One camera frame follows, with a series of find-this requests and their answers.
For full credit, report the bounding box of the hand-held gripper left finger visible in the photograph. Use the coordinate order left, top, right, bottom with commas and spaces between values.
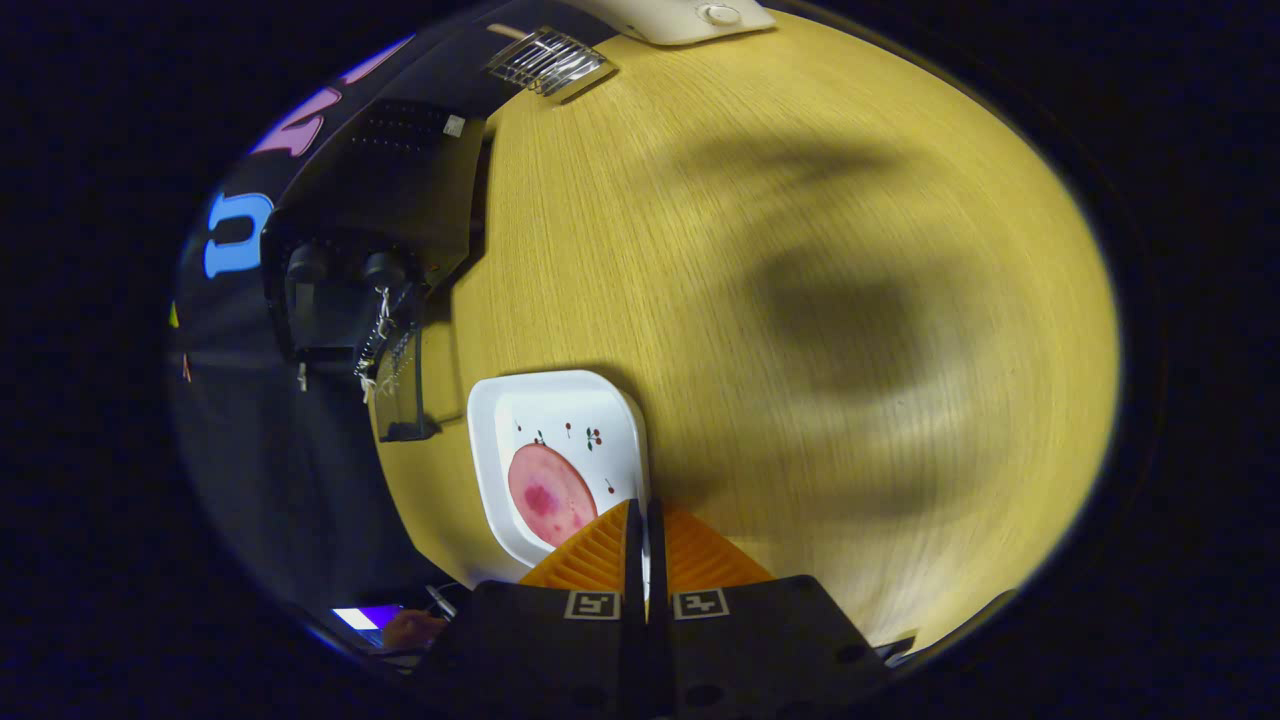
415, 498, 646, 720

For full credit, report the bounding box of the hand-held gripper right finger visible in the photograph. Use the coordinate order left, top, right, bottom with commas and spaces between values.
645, 498, 916, 720

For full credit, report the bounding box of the pink ham slice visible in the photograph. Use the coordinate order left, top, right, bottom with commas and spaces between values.
507, 443, 598, 548

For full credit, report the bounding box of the white square food plate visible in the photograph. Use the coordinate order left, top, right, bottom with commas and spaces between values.
467, 370, 651, 569

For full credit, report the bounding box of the black toaster oven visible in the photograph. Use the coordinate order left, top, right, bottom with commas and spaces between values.
262, 98, 491, 443

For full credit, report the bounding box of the white pop-up toaster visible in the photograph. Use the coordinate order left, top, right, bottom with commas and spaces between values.
585, 0, 777, 47

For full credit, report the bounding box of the glowing screen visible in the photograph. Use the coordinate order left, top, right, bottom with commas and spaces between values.
332, 604, 403, 631

